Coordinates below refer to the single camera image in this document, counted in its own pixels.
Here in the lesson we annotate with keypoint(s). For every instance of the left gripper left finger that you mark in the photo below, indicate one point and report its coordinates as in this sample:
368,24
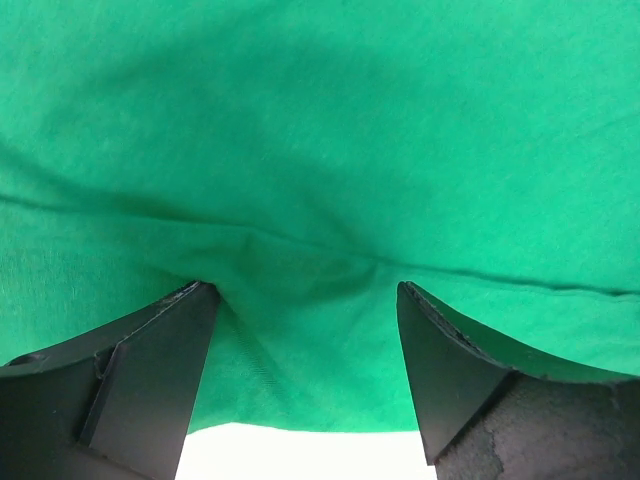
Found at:
113,403

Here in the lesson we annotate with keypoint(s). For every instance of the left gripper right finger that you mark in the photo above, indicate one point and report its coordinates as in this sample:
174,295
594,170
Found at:
491,407

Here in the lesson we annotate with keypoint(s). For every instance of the green t shirt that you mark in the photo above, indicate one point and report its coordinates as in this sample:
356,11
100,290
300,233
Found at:
305,157

